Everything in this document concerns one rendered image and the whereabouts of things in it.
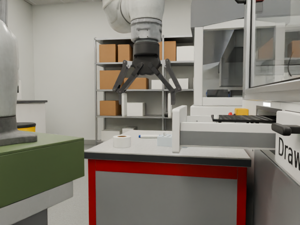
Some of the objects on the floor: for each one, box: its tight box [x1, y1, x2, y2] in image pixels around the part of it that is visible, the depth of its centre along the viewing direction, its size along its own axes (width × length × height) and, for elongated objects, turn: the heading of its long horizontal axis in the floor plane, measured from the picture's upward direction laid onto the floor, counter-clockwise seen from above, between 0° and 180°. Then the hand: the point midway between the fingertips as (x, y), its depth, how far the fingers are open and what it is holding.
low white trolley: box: [84, 130, 251, 225], centre depth 122 cm, size 58×62×76 cm
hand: (146, 113), depth 76 cm, fingers open, 13 cm apart
